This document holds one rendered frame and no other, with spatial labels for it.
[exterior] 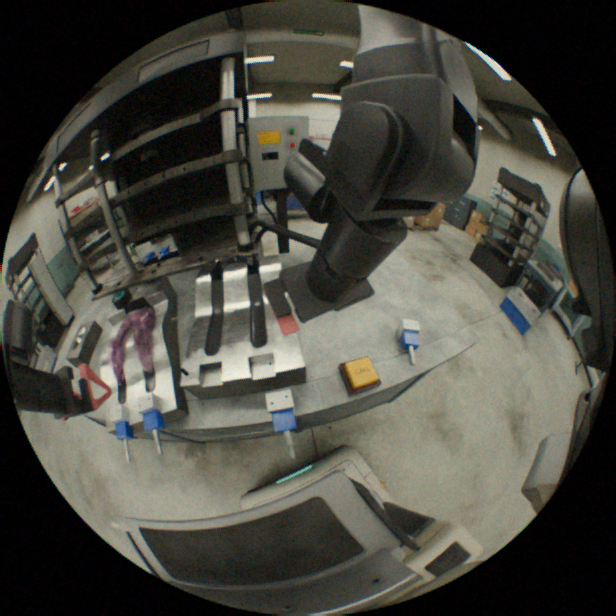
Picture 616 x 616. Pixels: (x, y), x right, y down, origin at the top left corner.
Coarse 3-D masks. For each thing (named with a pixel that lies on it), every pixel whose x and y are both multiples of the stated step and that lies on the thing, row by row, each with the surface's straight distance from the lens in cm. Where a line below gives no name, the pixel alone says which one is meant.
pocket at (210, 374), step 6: (204, 366) 42; (210, 366) 42; (216, 366) 41; (204, 372) 43; (210, 372) 42; (216, 372) 42; (198, 378) 40; (204, 378) 42; (210, 378) 42; (216, 378) 41; (204, 384) 40; (210, 384) 40; (216, 384) 39
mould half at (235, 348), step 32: (224, 288) 53; (224, 320) 47; (192, 352) 44; (224, 352) 40; (256, 352) 38; (288, 352) 36; (192, 384) 40; (224, 384) 38; (256, 384) 39; (288, 384) 41
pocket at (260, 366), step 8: (272, 352) 37; (248, 360) 38; (256, 360) 39; (264, 360) 39; (272, 360) 39; (256, 368) 39; (264, 368) 39; (272, 368) 38; (256, 376) 37; (264, 376) 36
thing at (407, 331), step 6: (402, 324) 53; (408, 324) 53; (414, 324) 54; (396, 330) 57; (402, 330) 52; (408, 330) 52; (414, 330) 53; (402, 336) 52; (408, 336) 52; (414, 336) 53; (402, 342) 52; (408, 342) 50; (414, 342) 51; (402, 348) 52; (408, 348) 52; (414, 348) 52; (414, 360) 49
